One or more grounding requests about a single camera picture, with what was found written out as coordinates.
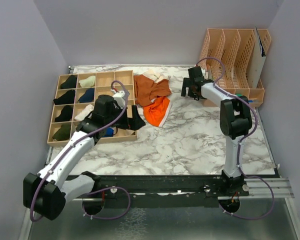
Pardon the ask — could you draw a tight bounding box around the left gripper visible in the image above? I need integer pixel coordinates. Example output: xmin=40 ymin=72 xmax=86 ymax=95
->
xmin=104 ymin=102 xmax=145 ymax=130

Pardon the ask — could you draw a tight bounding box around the bright orange underwear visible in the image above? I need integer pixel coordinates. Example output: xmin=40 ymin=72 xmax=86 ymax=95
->
xmin=143 ymin=96 xmax=172 ymax=128

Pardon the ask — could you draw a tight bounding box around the rust brown underwear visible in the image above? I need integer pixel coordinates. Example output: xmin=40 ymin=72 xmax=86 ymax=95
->
xmin=133 ymin=69 xmax=172 ymax=107

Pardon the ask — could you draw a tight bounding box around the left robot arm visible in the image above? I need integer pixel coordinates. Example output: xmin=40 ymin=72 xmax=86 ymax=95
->
xmin=23 ymin=88 xmax=145 ymax=222

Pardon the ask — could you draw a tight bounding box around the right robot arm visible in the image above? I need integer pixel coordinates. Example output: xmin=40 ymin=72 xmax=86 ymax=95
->
xmin=181 ymin=66 xmax=253 ymax=196

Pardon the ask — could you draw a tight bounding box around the blue rolled underwear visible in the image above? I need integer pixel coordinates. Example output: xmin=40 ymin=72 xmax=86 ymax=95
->
xmin=104 ymin=127 xmax=115 ymax=138

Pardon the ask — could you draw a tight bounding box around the white rolled underwear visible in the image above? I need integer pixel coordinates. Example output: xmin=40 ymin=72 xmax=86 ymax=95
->
xmin=73 ymin=104 xmax=94 ymax=121

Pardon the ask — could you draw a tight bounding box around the navy rolled underwear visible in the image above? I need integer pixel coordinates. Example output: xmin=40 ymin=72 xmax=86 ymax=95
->
xmin=78 ymin=88 xmax=95 ymax=103

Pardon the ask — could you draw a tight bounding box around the light green rolled underwear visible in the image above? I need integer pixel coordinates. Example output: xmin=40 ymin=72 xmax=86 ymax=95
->
xmin=78 ymin=75 xmax=96 ymax=88

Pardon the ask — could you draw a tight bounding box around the black rolled underwear third row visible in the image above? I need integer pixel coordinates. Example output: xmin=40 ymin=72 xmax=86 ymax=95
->
xmin=54 ymin=105 xmax=73 ymax=123

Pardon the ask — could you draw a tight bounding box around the black rolled underwear second row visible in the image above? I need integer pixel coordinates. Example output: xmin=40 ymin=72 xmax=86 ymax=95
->
xmin=53 ymin=90 xmax=76 ymax=105

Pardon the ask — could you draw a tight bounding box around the dark green rolled underwear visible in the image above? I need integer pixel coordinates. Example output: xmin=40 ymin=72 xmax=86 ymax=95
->
xmin=52 ymin=123 xmax=71 ymax=141

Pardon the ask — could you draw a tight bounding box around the black rolled underwear top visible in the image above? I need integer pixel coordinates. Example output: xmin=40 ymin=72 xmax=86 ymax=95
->
xmin=58 ymin=74 xmax=77 ymax=90

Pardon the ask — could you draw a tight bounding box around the pink plastic file rack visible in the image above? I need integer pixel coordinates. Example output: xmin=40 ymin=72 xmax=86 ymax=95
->
xmin=199 ymin=28 xmax=272 ymax=108

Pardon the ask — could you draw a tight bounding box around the wooden compartment organizer tray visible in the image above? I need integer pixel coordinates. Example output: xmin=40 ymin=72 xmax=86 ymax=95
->
xmin=47 ymin=70 xmax=137 ymax=147

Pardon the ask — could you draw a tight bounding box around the white board in rack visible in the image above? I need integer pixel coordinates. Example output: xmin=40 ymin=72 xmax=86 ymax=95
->
xmin=247 ymin=27 xmax=269 ymax=89

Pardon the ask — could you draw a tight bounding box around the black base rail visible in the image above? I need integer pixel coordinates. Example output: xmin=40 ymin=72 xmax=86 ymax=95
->
xmin=80 ymin=175 xmax=249 ymax=209

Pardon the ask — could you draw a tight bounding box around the aluminium extrusion rail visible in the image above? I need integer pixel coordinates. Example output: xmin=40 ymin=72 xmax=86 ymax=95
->
xmin=242 ymin=178 xmax=295 ymax=199

